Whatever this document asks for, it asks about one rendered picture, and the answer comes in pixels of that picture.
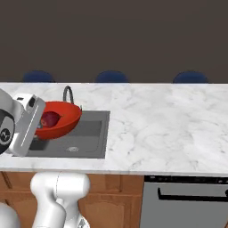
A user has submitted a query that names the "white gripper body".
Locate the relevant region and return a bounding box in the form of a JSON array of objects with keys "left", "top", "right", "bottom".
[{"left": 12, "top": 100, "right": 47, "bottom": 158}]

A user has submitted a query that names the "red bowl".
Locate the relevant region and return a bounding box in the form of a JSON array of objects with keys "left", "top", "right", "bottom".
[{"left": 34, "top": 101, "right": 83, "bottom": 141}]

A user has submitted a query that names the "dark grey sink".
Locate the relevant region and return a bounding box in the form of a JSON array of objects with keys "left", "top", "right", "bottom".
[{"left": 12, "top": 110, "right": 111, "bottom": 159}]

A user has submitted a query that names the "wooden cabinet door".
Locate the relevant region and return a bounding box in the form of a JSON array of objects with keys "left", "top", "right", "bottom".
[
  {"left": 77, "top": 193, "right": 143, "bottom": 228},
  {"left": 0, "top": 194, "right": 39, "bottom": 228}
]

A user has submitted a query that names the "blue stool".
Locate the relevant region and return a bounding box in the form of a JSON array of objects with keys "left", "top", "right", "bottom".
[
  {"left": 172, "top": 70, "right": 209, "bottom": 85},
  {"left": 94, "top": 69, "right": 130, "bottom": 84},
  {"left": 22, "top": 69, "right": 56, "bottom": 84}
]

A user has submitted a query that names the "dark grey curved tap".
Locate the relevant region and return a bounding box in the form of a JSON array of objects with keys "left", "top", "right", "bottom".
[{"left": 62, "top": 85, "right": 75, "bottom": 105}]

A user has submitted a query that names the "wooden drawer front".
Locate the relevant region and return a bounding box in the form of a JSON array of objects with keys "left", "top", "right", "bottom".
[{"left": 88, "top": 174, "right": 122, "bottom": 194}]

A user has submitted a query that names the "grey dishwasher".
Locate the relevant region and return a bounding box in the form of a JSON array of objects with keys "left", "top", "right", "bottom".
[{"left": 139, "top": 175, "right": 228, "bottom": 228}]

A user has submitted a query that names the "black dishwasher handle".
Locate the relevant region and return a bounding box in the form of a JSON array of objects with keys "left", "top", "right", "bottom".
[{"left": 157, "top": 187, "right": 228, "bottom": 203}]

